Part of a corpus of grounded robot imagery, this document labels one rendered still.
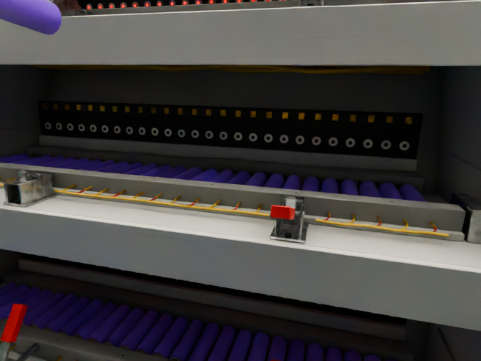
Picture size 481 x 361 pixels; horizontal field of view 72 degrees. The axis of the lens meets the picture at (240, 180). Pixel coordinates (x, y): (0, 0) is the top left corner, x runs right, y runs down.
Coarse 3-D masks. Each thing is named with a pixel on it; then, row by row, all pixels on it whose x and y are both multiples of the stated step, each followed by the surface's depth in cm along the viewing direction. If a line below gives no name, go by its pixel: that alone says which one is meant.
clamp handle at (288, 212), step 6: (288, 198) 27; (294, 198) 26; (288, 204) 27; (294, 204) 27; (276, 210) 20; (282, 210) 20; (288, 210) 20; (294, 210) 23; (270, 216) 20; (276, 216) 20; (282, 216) 20; (288, 216) 20
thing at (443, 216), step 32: (64, 192) 34; (128, 192) 35; (160, 192) 34; (192, 192) 33; (224, 192) 32; (256, 192) 31; (288, 192) 31; (320, 192) 31; (352, 224) 28; (416, 224) 28; (448, 224) 27
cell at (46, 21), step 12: (0, 0) 16; (12, 0) 17; (24, 0) 17; (36, 0) 18; (0, 12) 16; (12, 12) 17; (24, 12) 17; (36, 12) 18; (48, 12) 19; (24, 24) 18; (36, 24) 18; (48, 24) 19; (60, 24) 20
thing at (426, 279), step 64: (0, 192) 37; (448, 192) 36; (64, 256) 31; (128, 256) 30; (192, 256) 28; (256, 256) 26; (320, 256) 25; (384, 256) 24; (448, 256) 24; (448, 320) 24
